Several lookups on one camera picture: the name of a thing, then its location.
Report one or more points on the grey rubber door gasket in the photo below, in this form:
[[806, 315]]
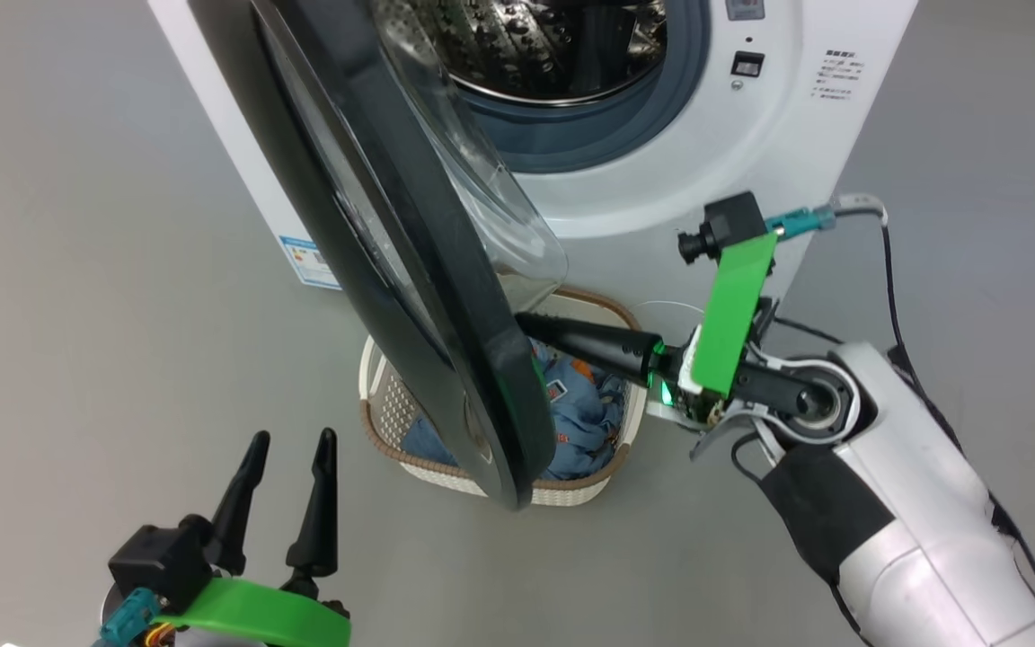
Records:
[[625, 126]]

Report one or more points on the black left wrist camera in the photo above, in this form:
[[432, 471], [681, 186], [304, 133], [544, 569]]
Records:
[[154, 562]]

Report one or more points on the teal right camera connector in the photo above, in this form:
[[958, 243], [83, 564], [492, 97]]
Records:
[[800, 219]]

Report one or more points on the steel washing machine drum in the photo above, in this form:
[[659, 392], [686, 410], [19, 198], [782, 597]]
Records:
[[535, 45]]

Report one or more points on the black door latch socket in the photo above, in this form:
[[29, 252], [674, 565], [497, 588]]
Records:
[[747, 64]]

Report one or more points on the cream perforated laundry basket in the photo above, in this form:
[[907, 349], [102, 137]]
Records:
[[392, 422]]

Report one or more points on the teal camera connector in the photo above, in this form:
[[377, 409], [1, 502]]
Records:
[[129, 620], [800, 219]]

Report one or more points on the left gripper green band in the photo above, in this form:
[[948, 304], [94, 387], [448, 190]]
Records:
[[257, 615]]

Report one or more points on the blue energy label sticker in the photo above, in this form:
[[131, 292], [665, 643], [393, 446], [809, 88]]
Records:
[[309, 262]]

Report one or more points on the round white filter cover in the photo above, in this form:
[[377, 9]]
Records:
[[670, 314]]

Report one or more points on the teal left camera connector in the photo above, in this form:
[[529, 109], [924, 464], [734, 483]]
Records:
[[129, 620]]

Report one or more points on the white front-load washing machine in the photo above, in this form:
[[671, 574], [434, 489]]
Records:
[[751, 135]]

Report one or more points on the grey warning sticker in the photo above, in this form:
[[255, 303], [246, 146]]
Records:
[[745, 8]]

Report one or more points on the black glass washing machine door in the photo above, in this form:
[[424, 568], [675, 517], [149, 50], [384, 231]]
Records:
[[446, 296]]

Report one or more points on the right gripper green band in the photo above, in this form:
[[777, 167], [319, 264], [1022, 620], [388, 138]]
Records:
[[733, 323]]

